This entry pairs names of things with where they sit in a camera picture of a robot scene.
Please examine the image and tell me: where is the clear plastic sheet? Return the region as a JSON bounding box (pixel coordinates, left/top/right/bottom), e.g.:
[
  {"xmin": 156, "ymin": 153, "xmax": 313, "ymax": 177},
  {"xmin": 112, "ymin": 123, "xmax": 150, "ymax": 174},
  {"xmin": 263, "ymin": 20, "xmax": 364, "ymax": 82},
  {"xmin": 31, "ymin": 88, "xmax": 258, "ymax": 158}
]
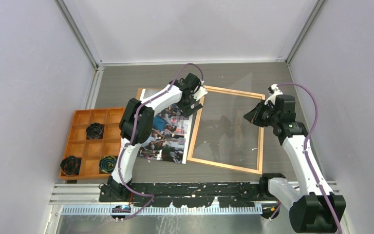
[{"xmin": 191, "ymin": 69, "xmax": 268, "ymax": 170}]

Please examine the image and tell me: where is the aluminium rail front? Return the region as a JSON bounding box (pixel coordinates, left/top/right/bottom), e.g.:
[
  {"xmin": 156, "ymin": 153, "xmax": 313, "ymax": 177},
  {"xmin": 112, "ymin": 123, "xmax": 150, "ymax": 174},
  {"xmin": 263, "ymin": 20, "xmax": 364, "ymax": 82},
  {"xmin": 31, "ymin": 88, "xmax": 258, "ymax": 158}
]
[{"xmin": 49, "ymin": 180, "xmax": 342, "ymax": 216}]

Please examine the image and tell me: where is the orange compartment tray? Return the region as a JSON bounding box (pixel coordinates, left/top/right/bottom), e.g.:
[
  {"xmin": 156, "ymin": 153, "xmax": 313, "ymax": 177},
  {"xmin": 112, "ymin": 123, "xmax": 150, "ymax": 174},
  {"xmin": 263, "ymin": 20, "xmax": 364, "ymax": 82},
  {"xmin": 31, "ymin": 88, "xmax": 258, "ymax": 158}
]
[{"xmin": 59, "ymin": 107, "xmax": 125, "ymax": 181}]

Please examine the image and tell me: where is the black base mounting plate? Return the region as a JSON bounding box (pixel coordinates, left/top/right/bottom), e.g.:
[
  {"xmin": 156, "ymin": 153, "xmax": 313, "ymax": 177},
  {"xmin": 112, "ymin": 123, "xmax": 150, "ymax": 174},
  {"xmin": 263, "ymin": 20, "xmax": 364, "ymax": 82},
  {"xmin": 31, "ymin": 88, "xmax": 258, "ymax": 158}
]
[{"xmin": 98, "ymin": 182, "xmax": 278, "ymax": 208}]

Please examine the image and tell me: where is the printed photo with white border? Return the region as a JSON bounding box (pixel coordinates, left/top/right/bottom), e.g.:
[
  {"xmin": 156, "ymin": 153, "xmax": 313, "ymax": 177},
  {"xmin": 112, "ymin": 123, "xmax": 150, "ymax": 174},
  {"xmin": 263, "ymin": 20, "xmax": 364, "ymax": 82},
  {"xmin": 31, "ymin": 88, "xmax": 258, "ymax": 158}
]
[{"xmin": 137, "ymin": 104, "xmax": 192, "ymax": 164}]

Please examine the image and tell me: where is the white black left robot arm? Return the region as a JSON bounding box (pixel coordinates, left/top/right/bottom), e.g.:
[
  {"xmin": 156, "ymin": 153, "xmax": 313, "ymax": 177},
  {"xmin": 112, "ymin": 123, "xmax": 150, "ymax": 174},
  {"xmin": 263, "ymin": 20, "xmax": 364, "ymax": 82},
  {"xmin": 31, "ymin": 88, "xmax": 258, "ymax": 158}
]
[{"xmin": 106, "ymin": 73, "xmax": 207, "ymax": 202}]

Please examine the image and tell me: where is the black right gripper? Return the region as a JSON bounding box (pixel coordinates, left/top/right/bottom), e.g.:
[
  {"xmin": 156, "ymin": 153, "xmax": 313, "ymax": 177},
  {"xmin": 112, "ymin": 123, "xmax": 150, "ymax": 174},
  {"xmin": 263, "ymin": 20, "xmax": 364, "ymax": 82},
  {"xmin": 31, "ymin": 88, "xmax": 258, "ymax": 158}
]
[{"xmin": 244, "ymin": 99, "xmax": 280, "ymax": 128}]

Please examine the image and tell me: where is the black coiled cable roll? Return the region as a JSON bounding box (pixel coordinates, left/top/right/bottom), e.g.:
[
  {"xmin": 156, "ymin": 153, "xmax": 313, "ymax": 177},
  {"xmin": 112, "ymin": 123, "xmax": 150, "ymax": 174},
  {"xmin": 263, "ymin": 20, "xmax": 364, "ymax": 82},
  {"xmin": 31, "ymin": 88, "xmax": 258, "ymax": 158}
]
[
  {"xmin": 86, "ymin": 122, "xmax": 104, "ymax": 140},
  {"xmin": 60, "ymin": 156, "xmax": 82, "ymax": 176}
]

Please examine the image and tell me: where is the black coiled cable roll front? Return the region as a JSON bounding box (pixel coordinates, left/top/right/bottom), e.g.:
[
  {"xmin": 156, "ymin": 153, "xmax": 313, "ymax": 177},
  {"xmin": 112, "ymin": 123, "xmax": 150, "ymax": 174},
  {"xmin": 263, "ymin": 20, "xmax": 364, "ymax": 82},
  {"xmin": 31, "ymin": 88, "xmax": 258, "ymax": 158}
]
[{"xmin": 60, "ymin": 156, "xmax": 82, "ymax": 176}]

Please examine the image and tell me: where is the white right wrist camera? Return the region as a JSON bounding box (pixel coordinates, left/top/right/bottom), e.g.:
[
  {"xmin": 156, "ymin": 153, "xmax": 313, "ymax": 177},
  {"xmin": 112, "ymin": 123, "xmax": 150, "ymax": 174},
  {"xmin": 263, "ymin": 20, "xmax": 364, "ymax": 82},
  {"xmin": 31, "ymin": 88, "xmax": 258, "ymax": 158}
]
[{"xmin": 264, "ymin": 84, "xmax": 283, "ymax": 106}]

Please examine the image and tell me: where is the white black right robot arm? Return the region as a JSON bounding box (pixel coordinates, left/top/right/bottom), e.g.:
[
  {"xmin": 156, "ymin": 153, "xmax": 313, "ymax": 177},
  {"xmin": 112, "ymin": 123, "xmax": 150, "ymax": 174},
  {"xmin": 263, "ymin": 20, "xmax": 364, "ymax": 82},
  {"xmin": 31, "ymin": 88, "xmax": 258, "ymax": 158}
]
[{"xmin": 244, "ymin": 95, "xmax": 346, "ymax": 233}]

